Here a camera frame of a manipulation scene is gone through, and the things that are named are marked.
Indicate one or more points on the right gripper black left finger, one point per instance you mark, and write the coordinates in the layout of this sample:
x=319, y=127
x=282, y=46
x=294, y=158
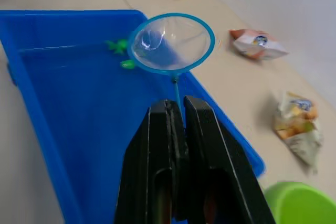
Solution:
x=147, y=169

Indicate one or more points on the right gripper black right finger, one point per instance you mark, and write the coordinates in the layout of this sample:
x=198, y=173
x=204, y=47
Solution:
x=225, y=176

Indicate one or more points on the green plastic bucket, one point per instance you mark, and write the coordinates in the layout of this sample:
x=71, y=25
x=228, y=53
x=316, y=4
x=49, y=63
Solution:
x=302, y=205

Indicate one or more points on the blue plastic tub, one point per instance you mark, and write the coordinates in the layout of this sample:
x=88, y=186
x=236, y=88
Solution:
x=78, y=108

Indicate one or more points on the beige snack bag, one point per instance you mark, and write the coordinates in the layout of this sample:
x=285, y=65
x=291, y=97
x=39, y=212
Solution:
x=299, y=127

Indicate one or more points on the red and white snack bag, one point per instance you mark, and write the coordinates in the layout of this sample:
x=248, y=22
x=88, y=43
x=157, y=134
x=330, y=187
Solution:
x=258, y=44

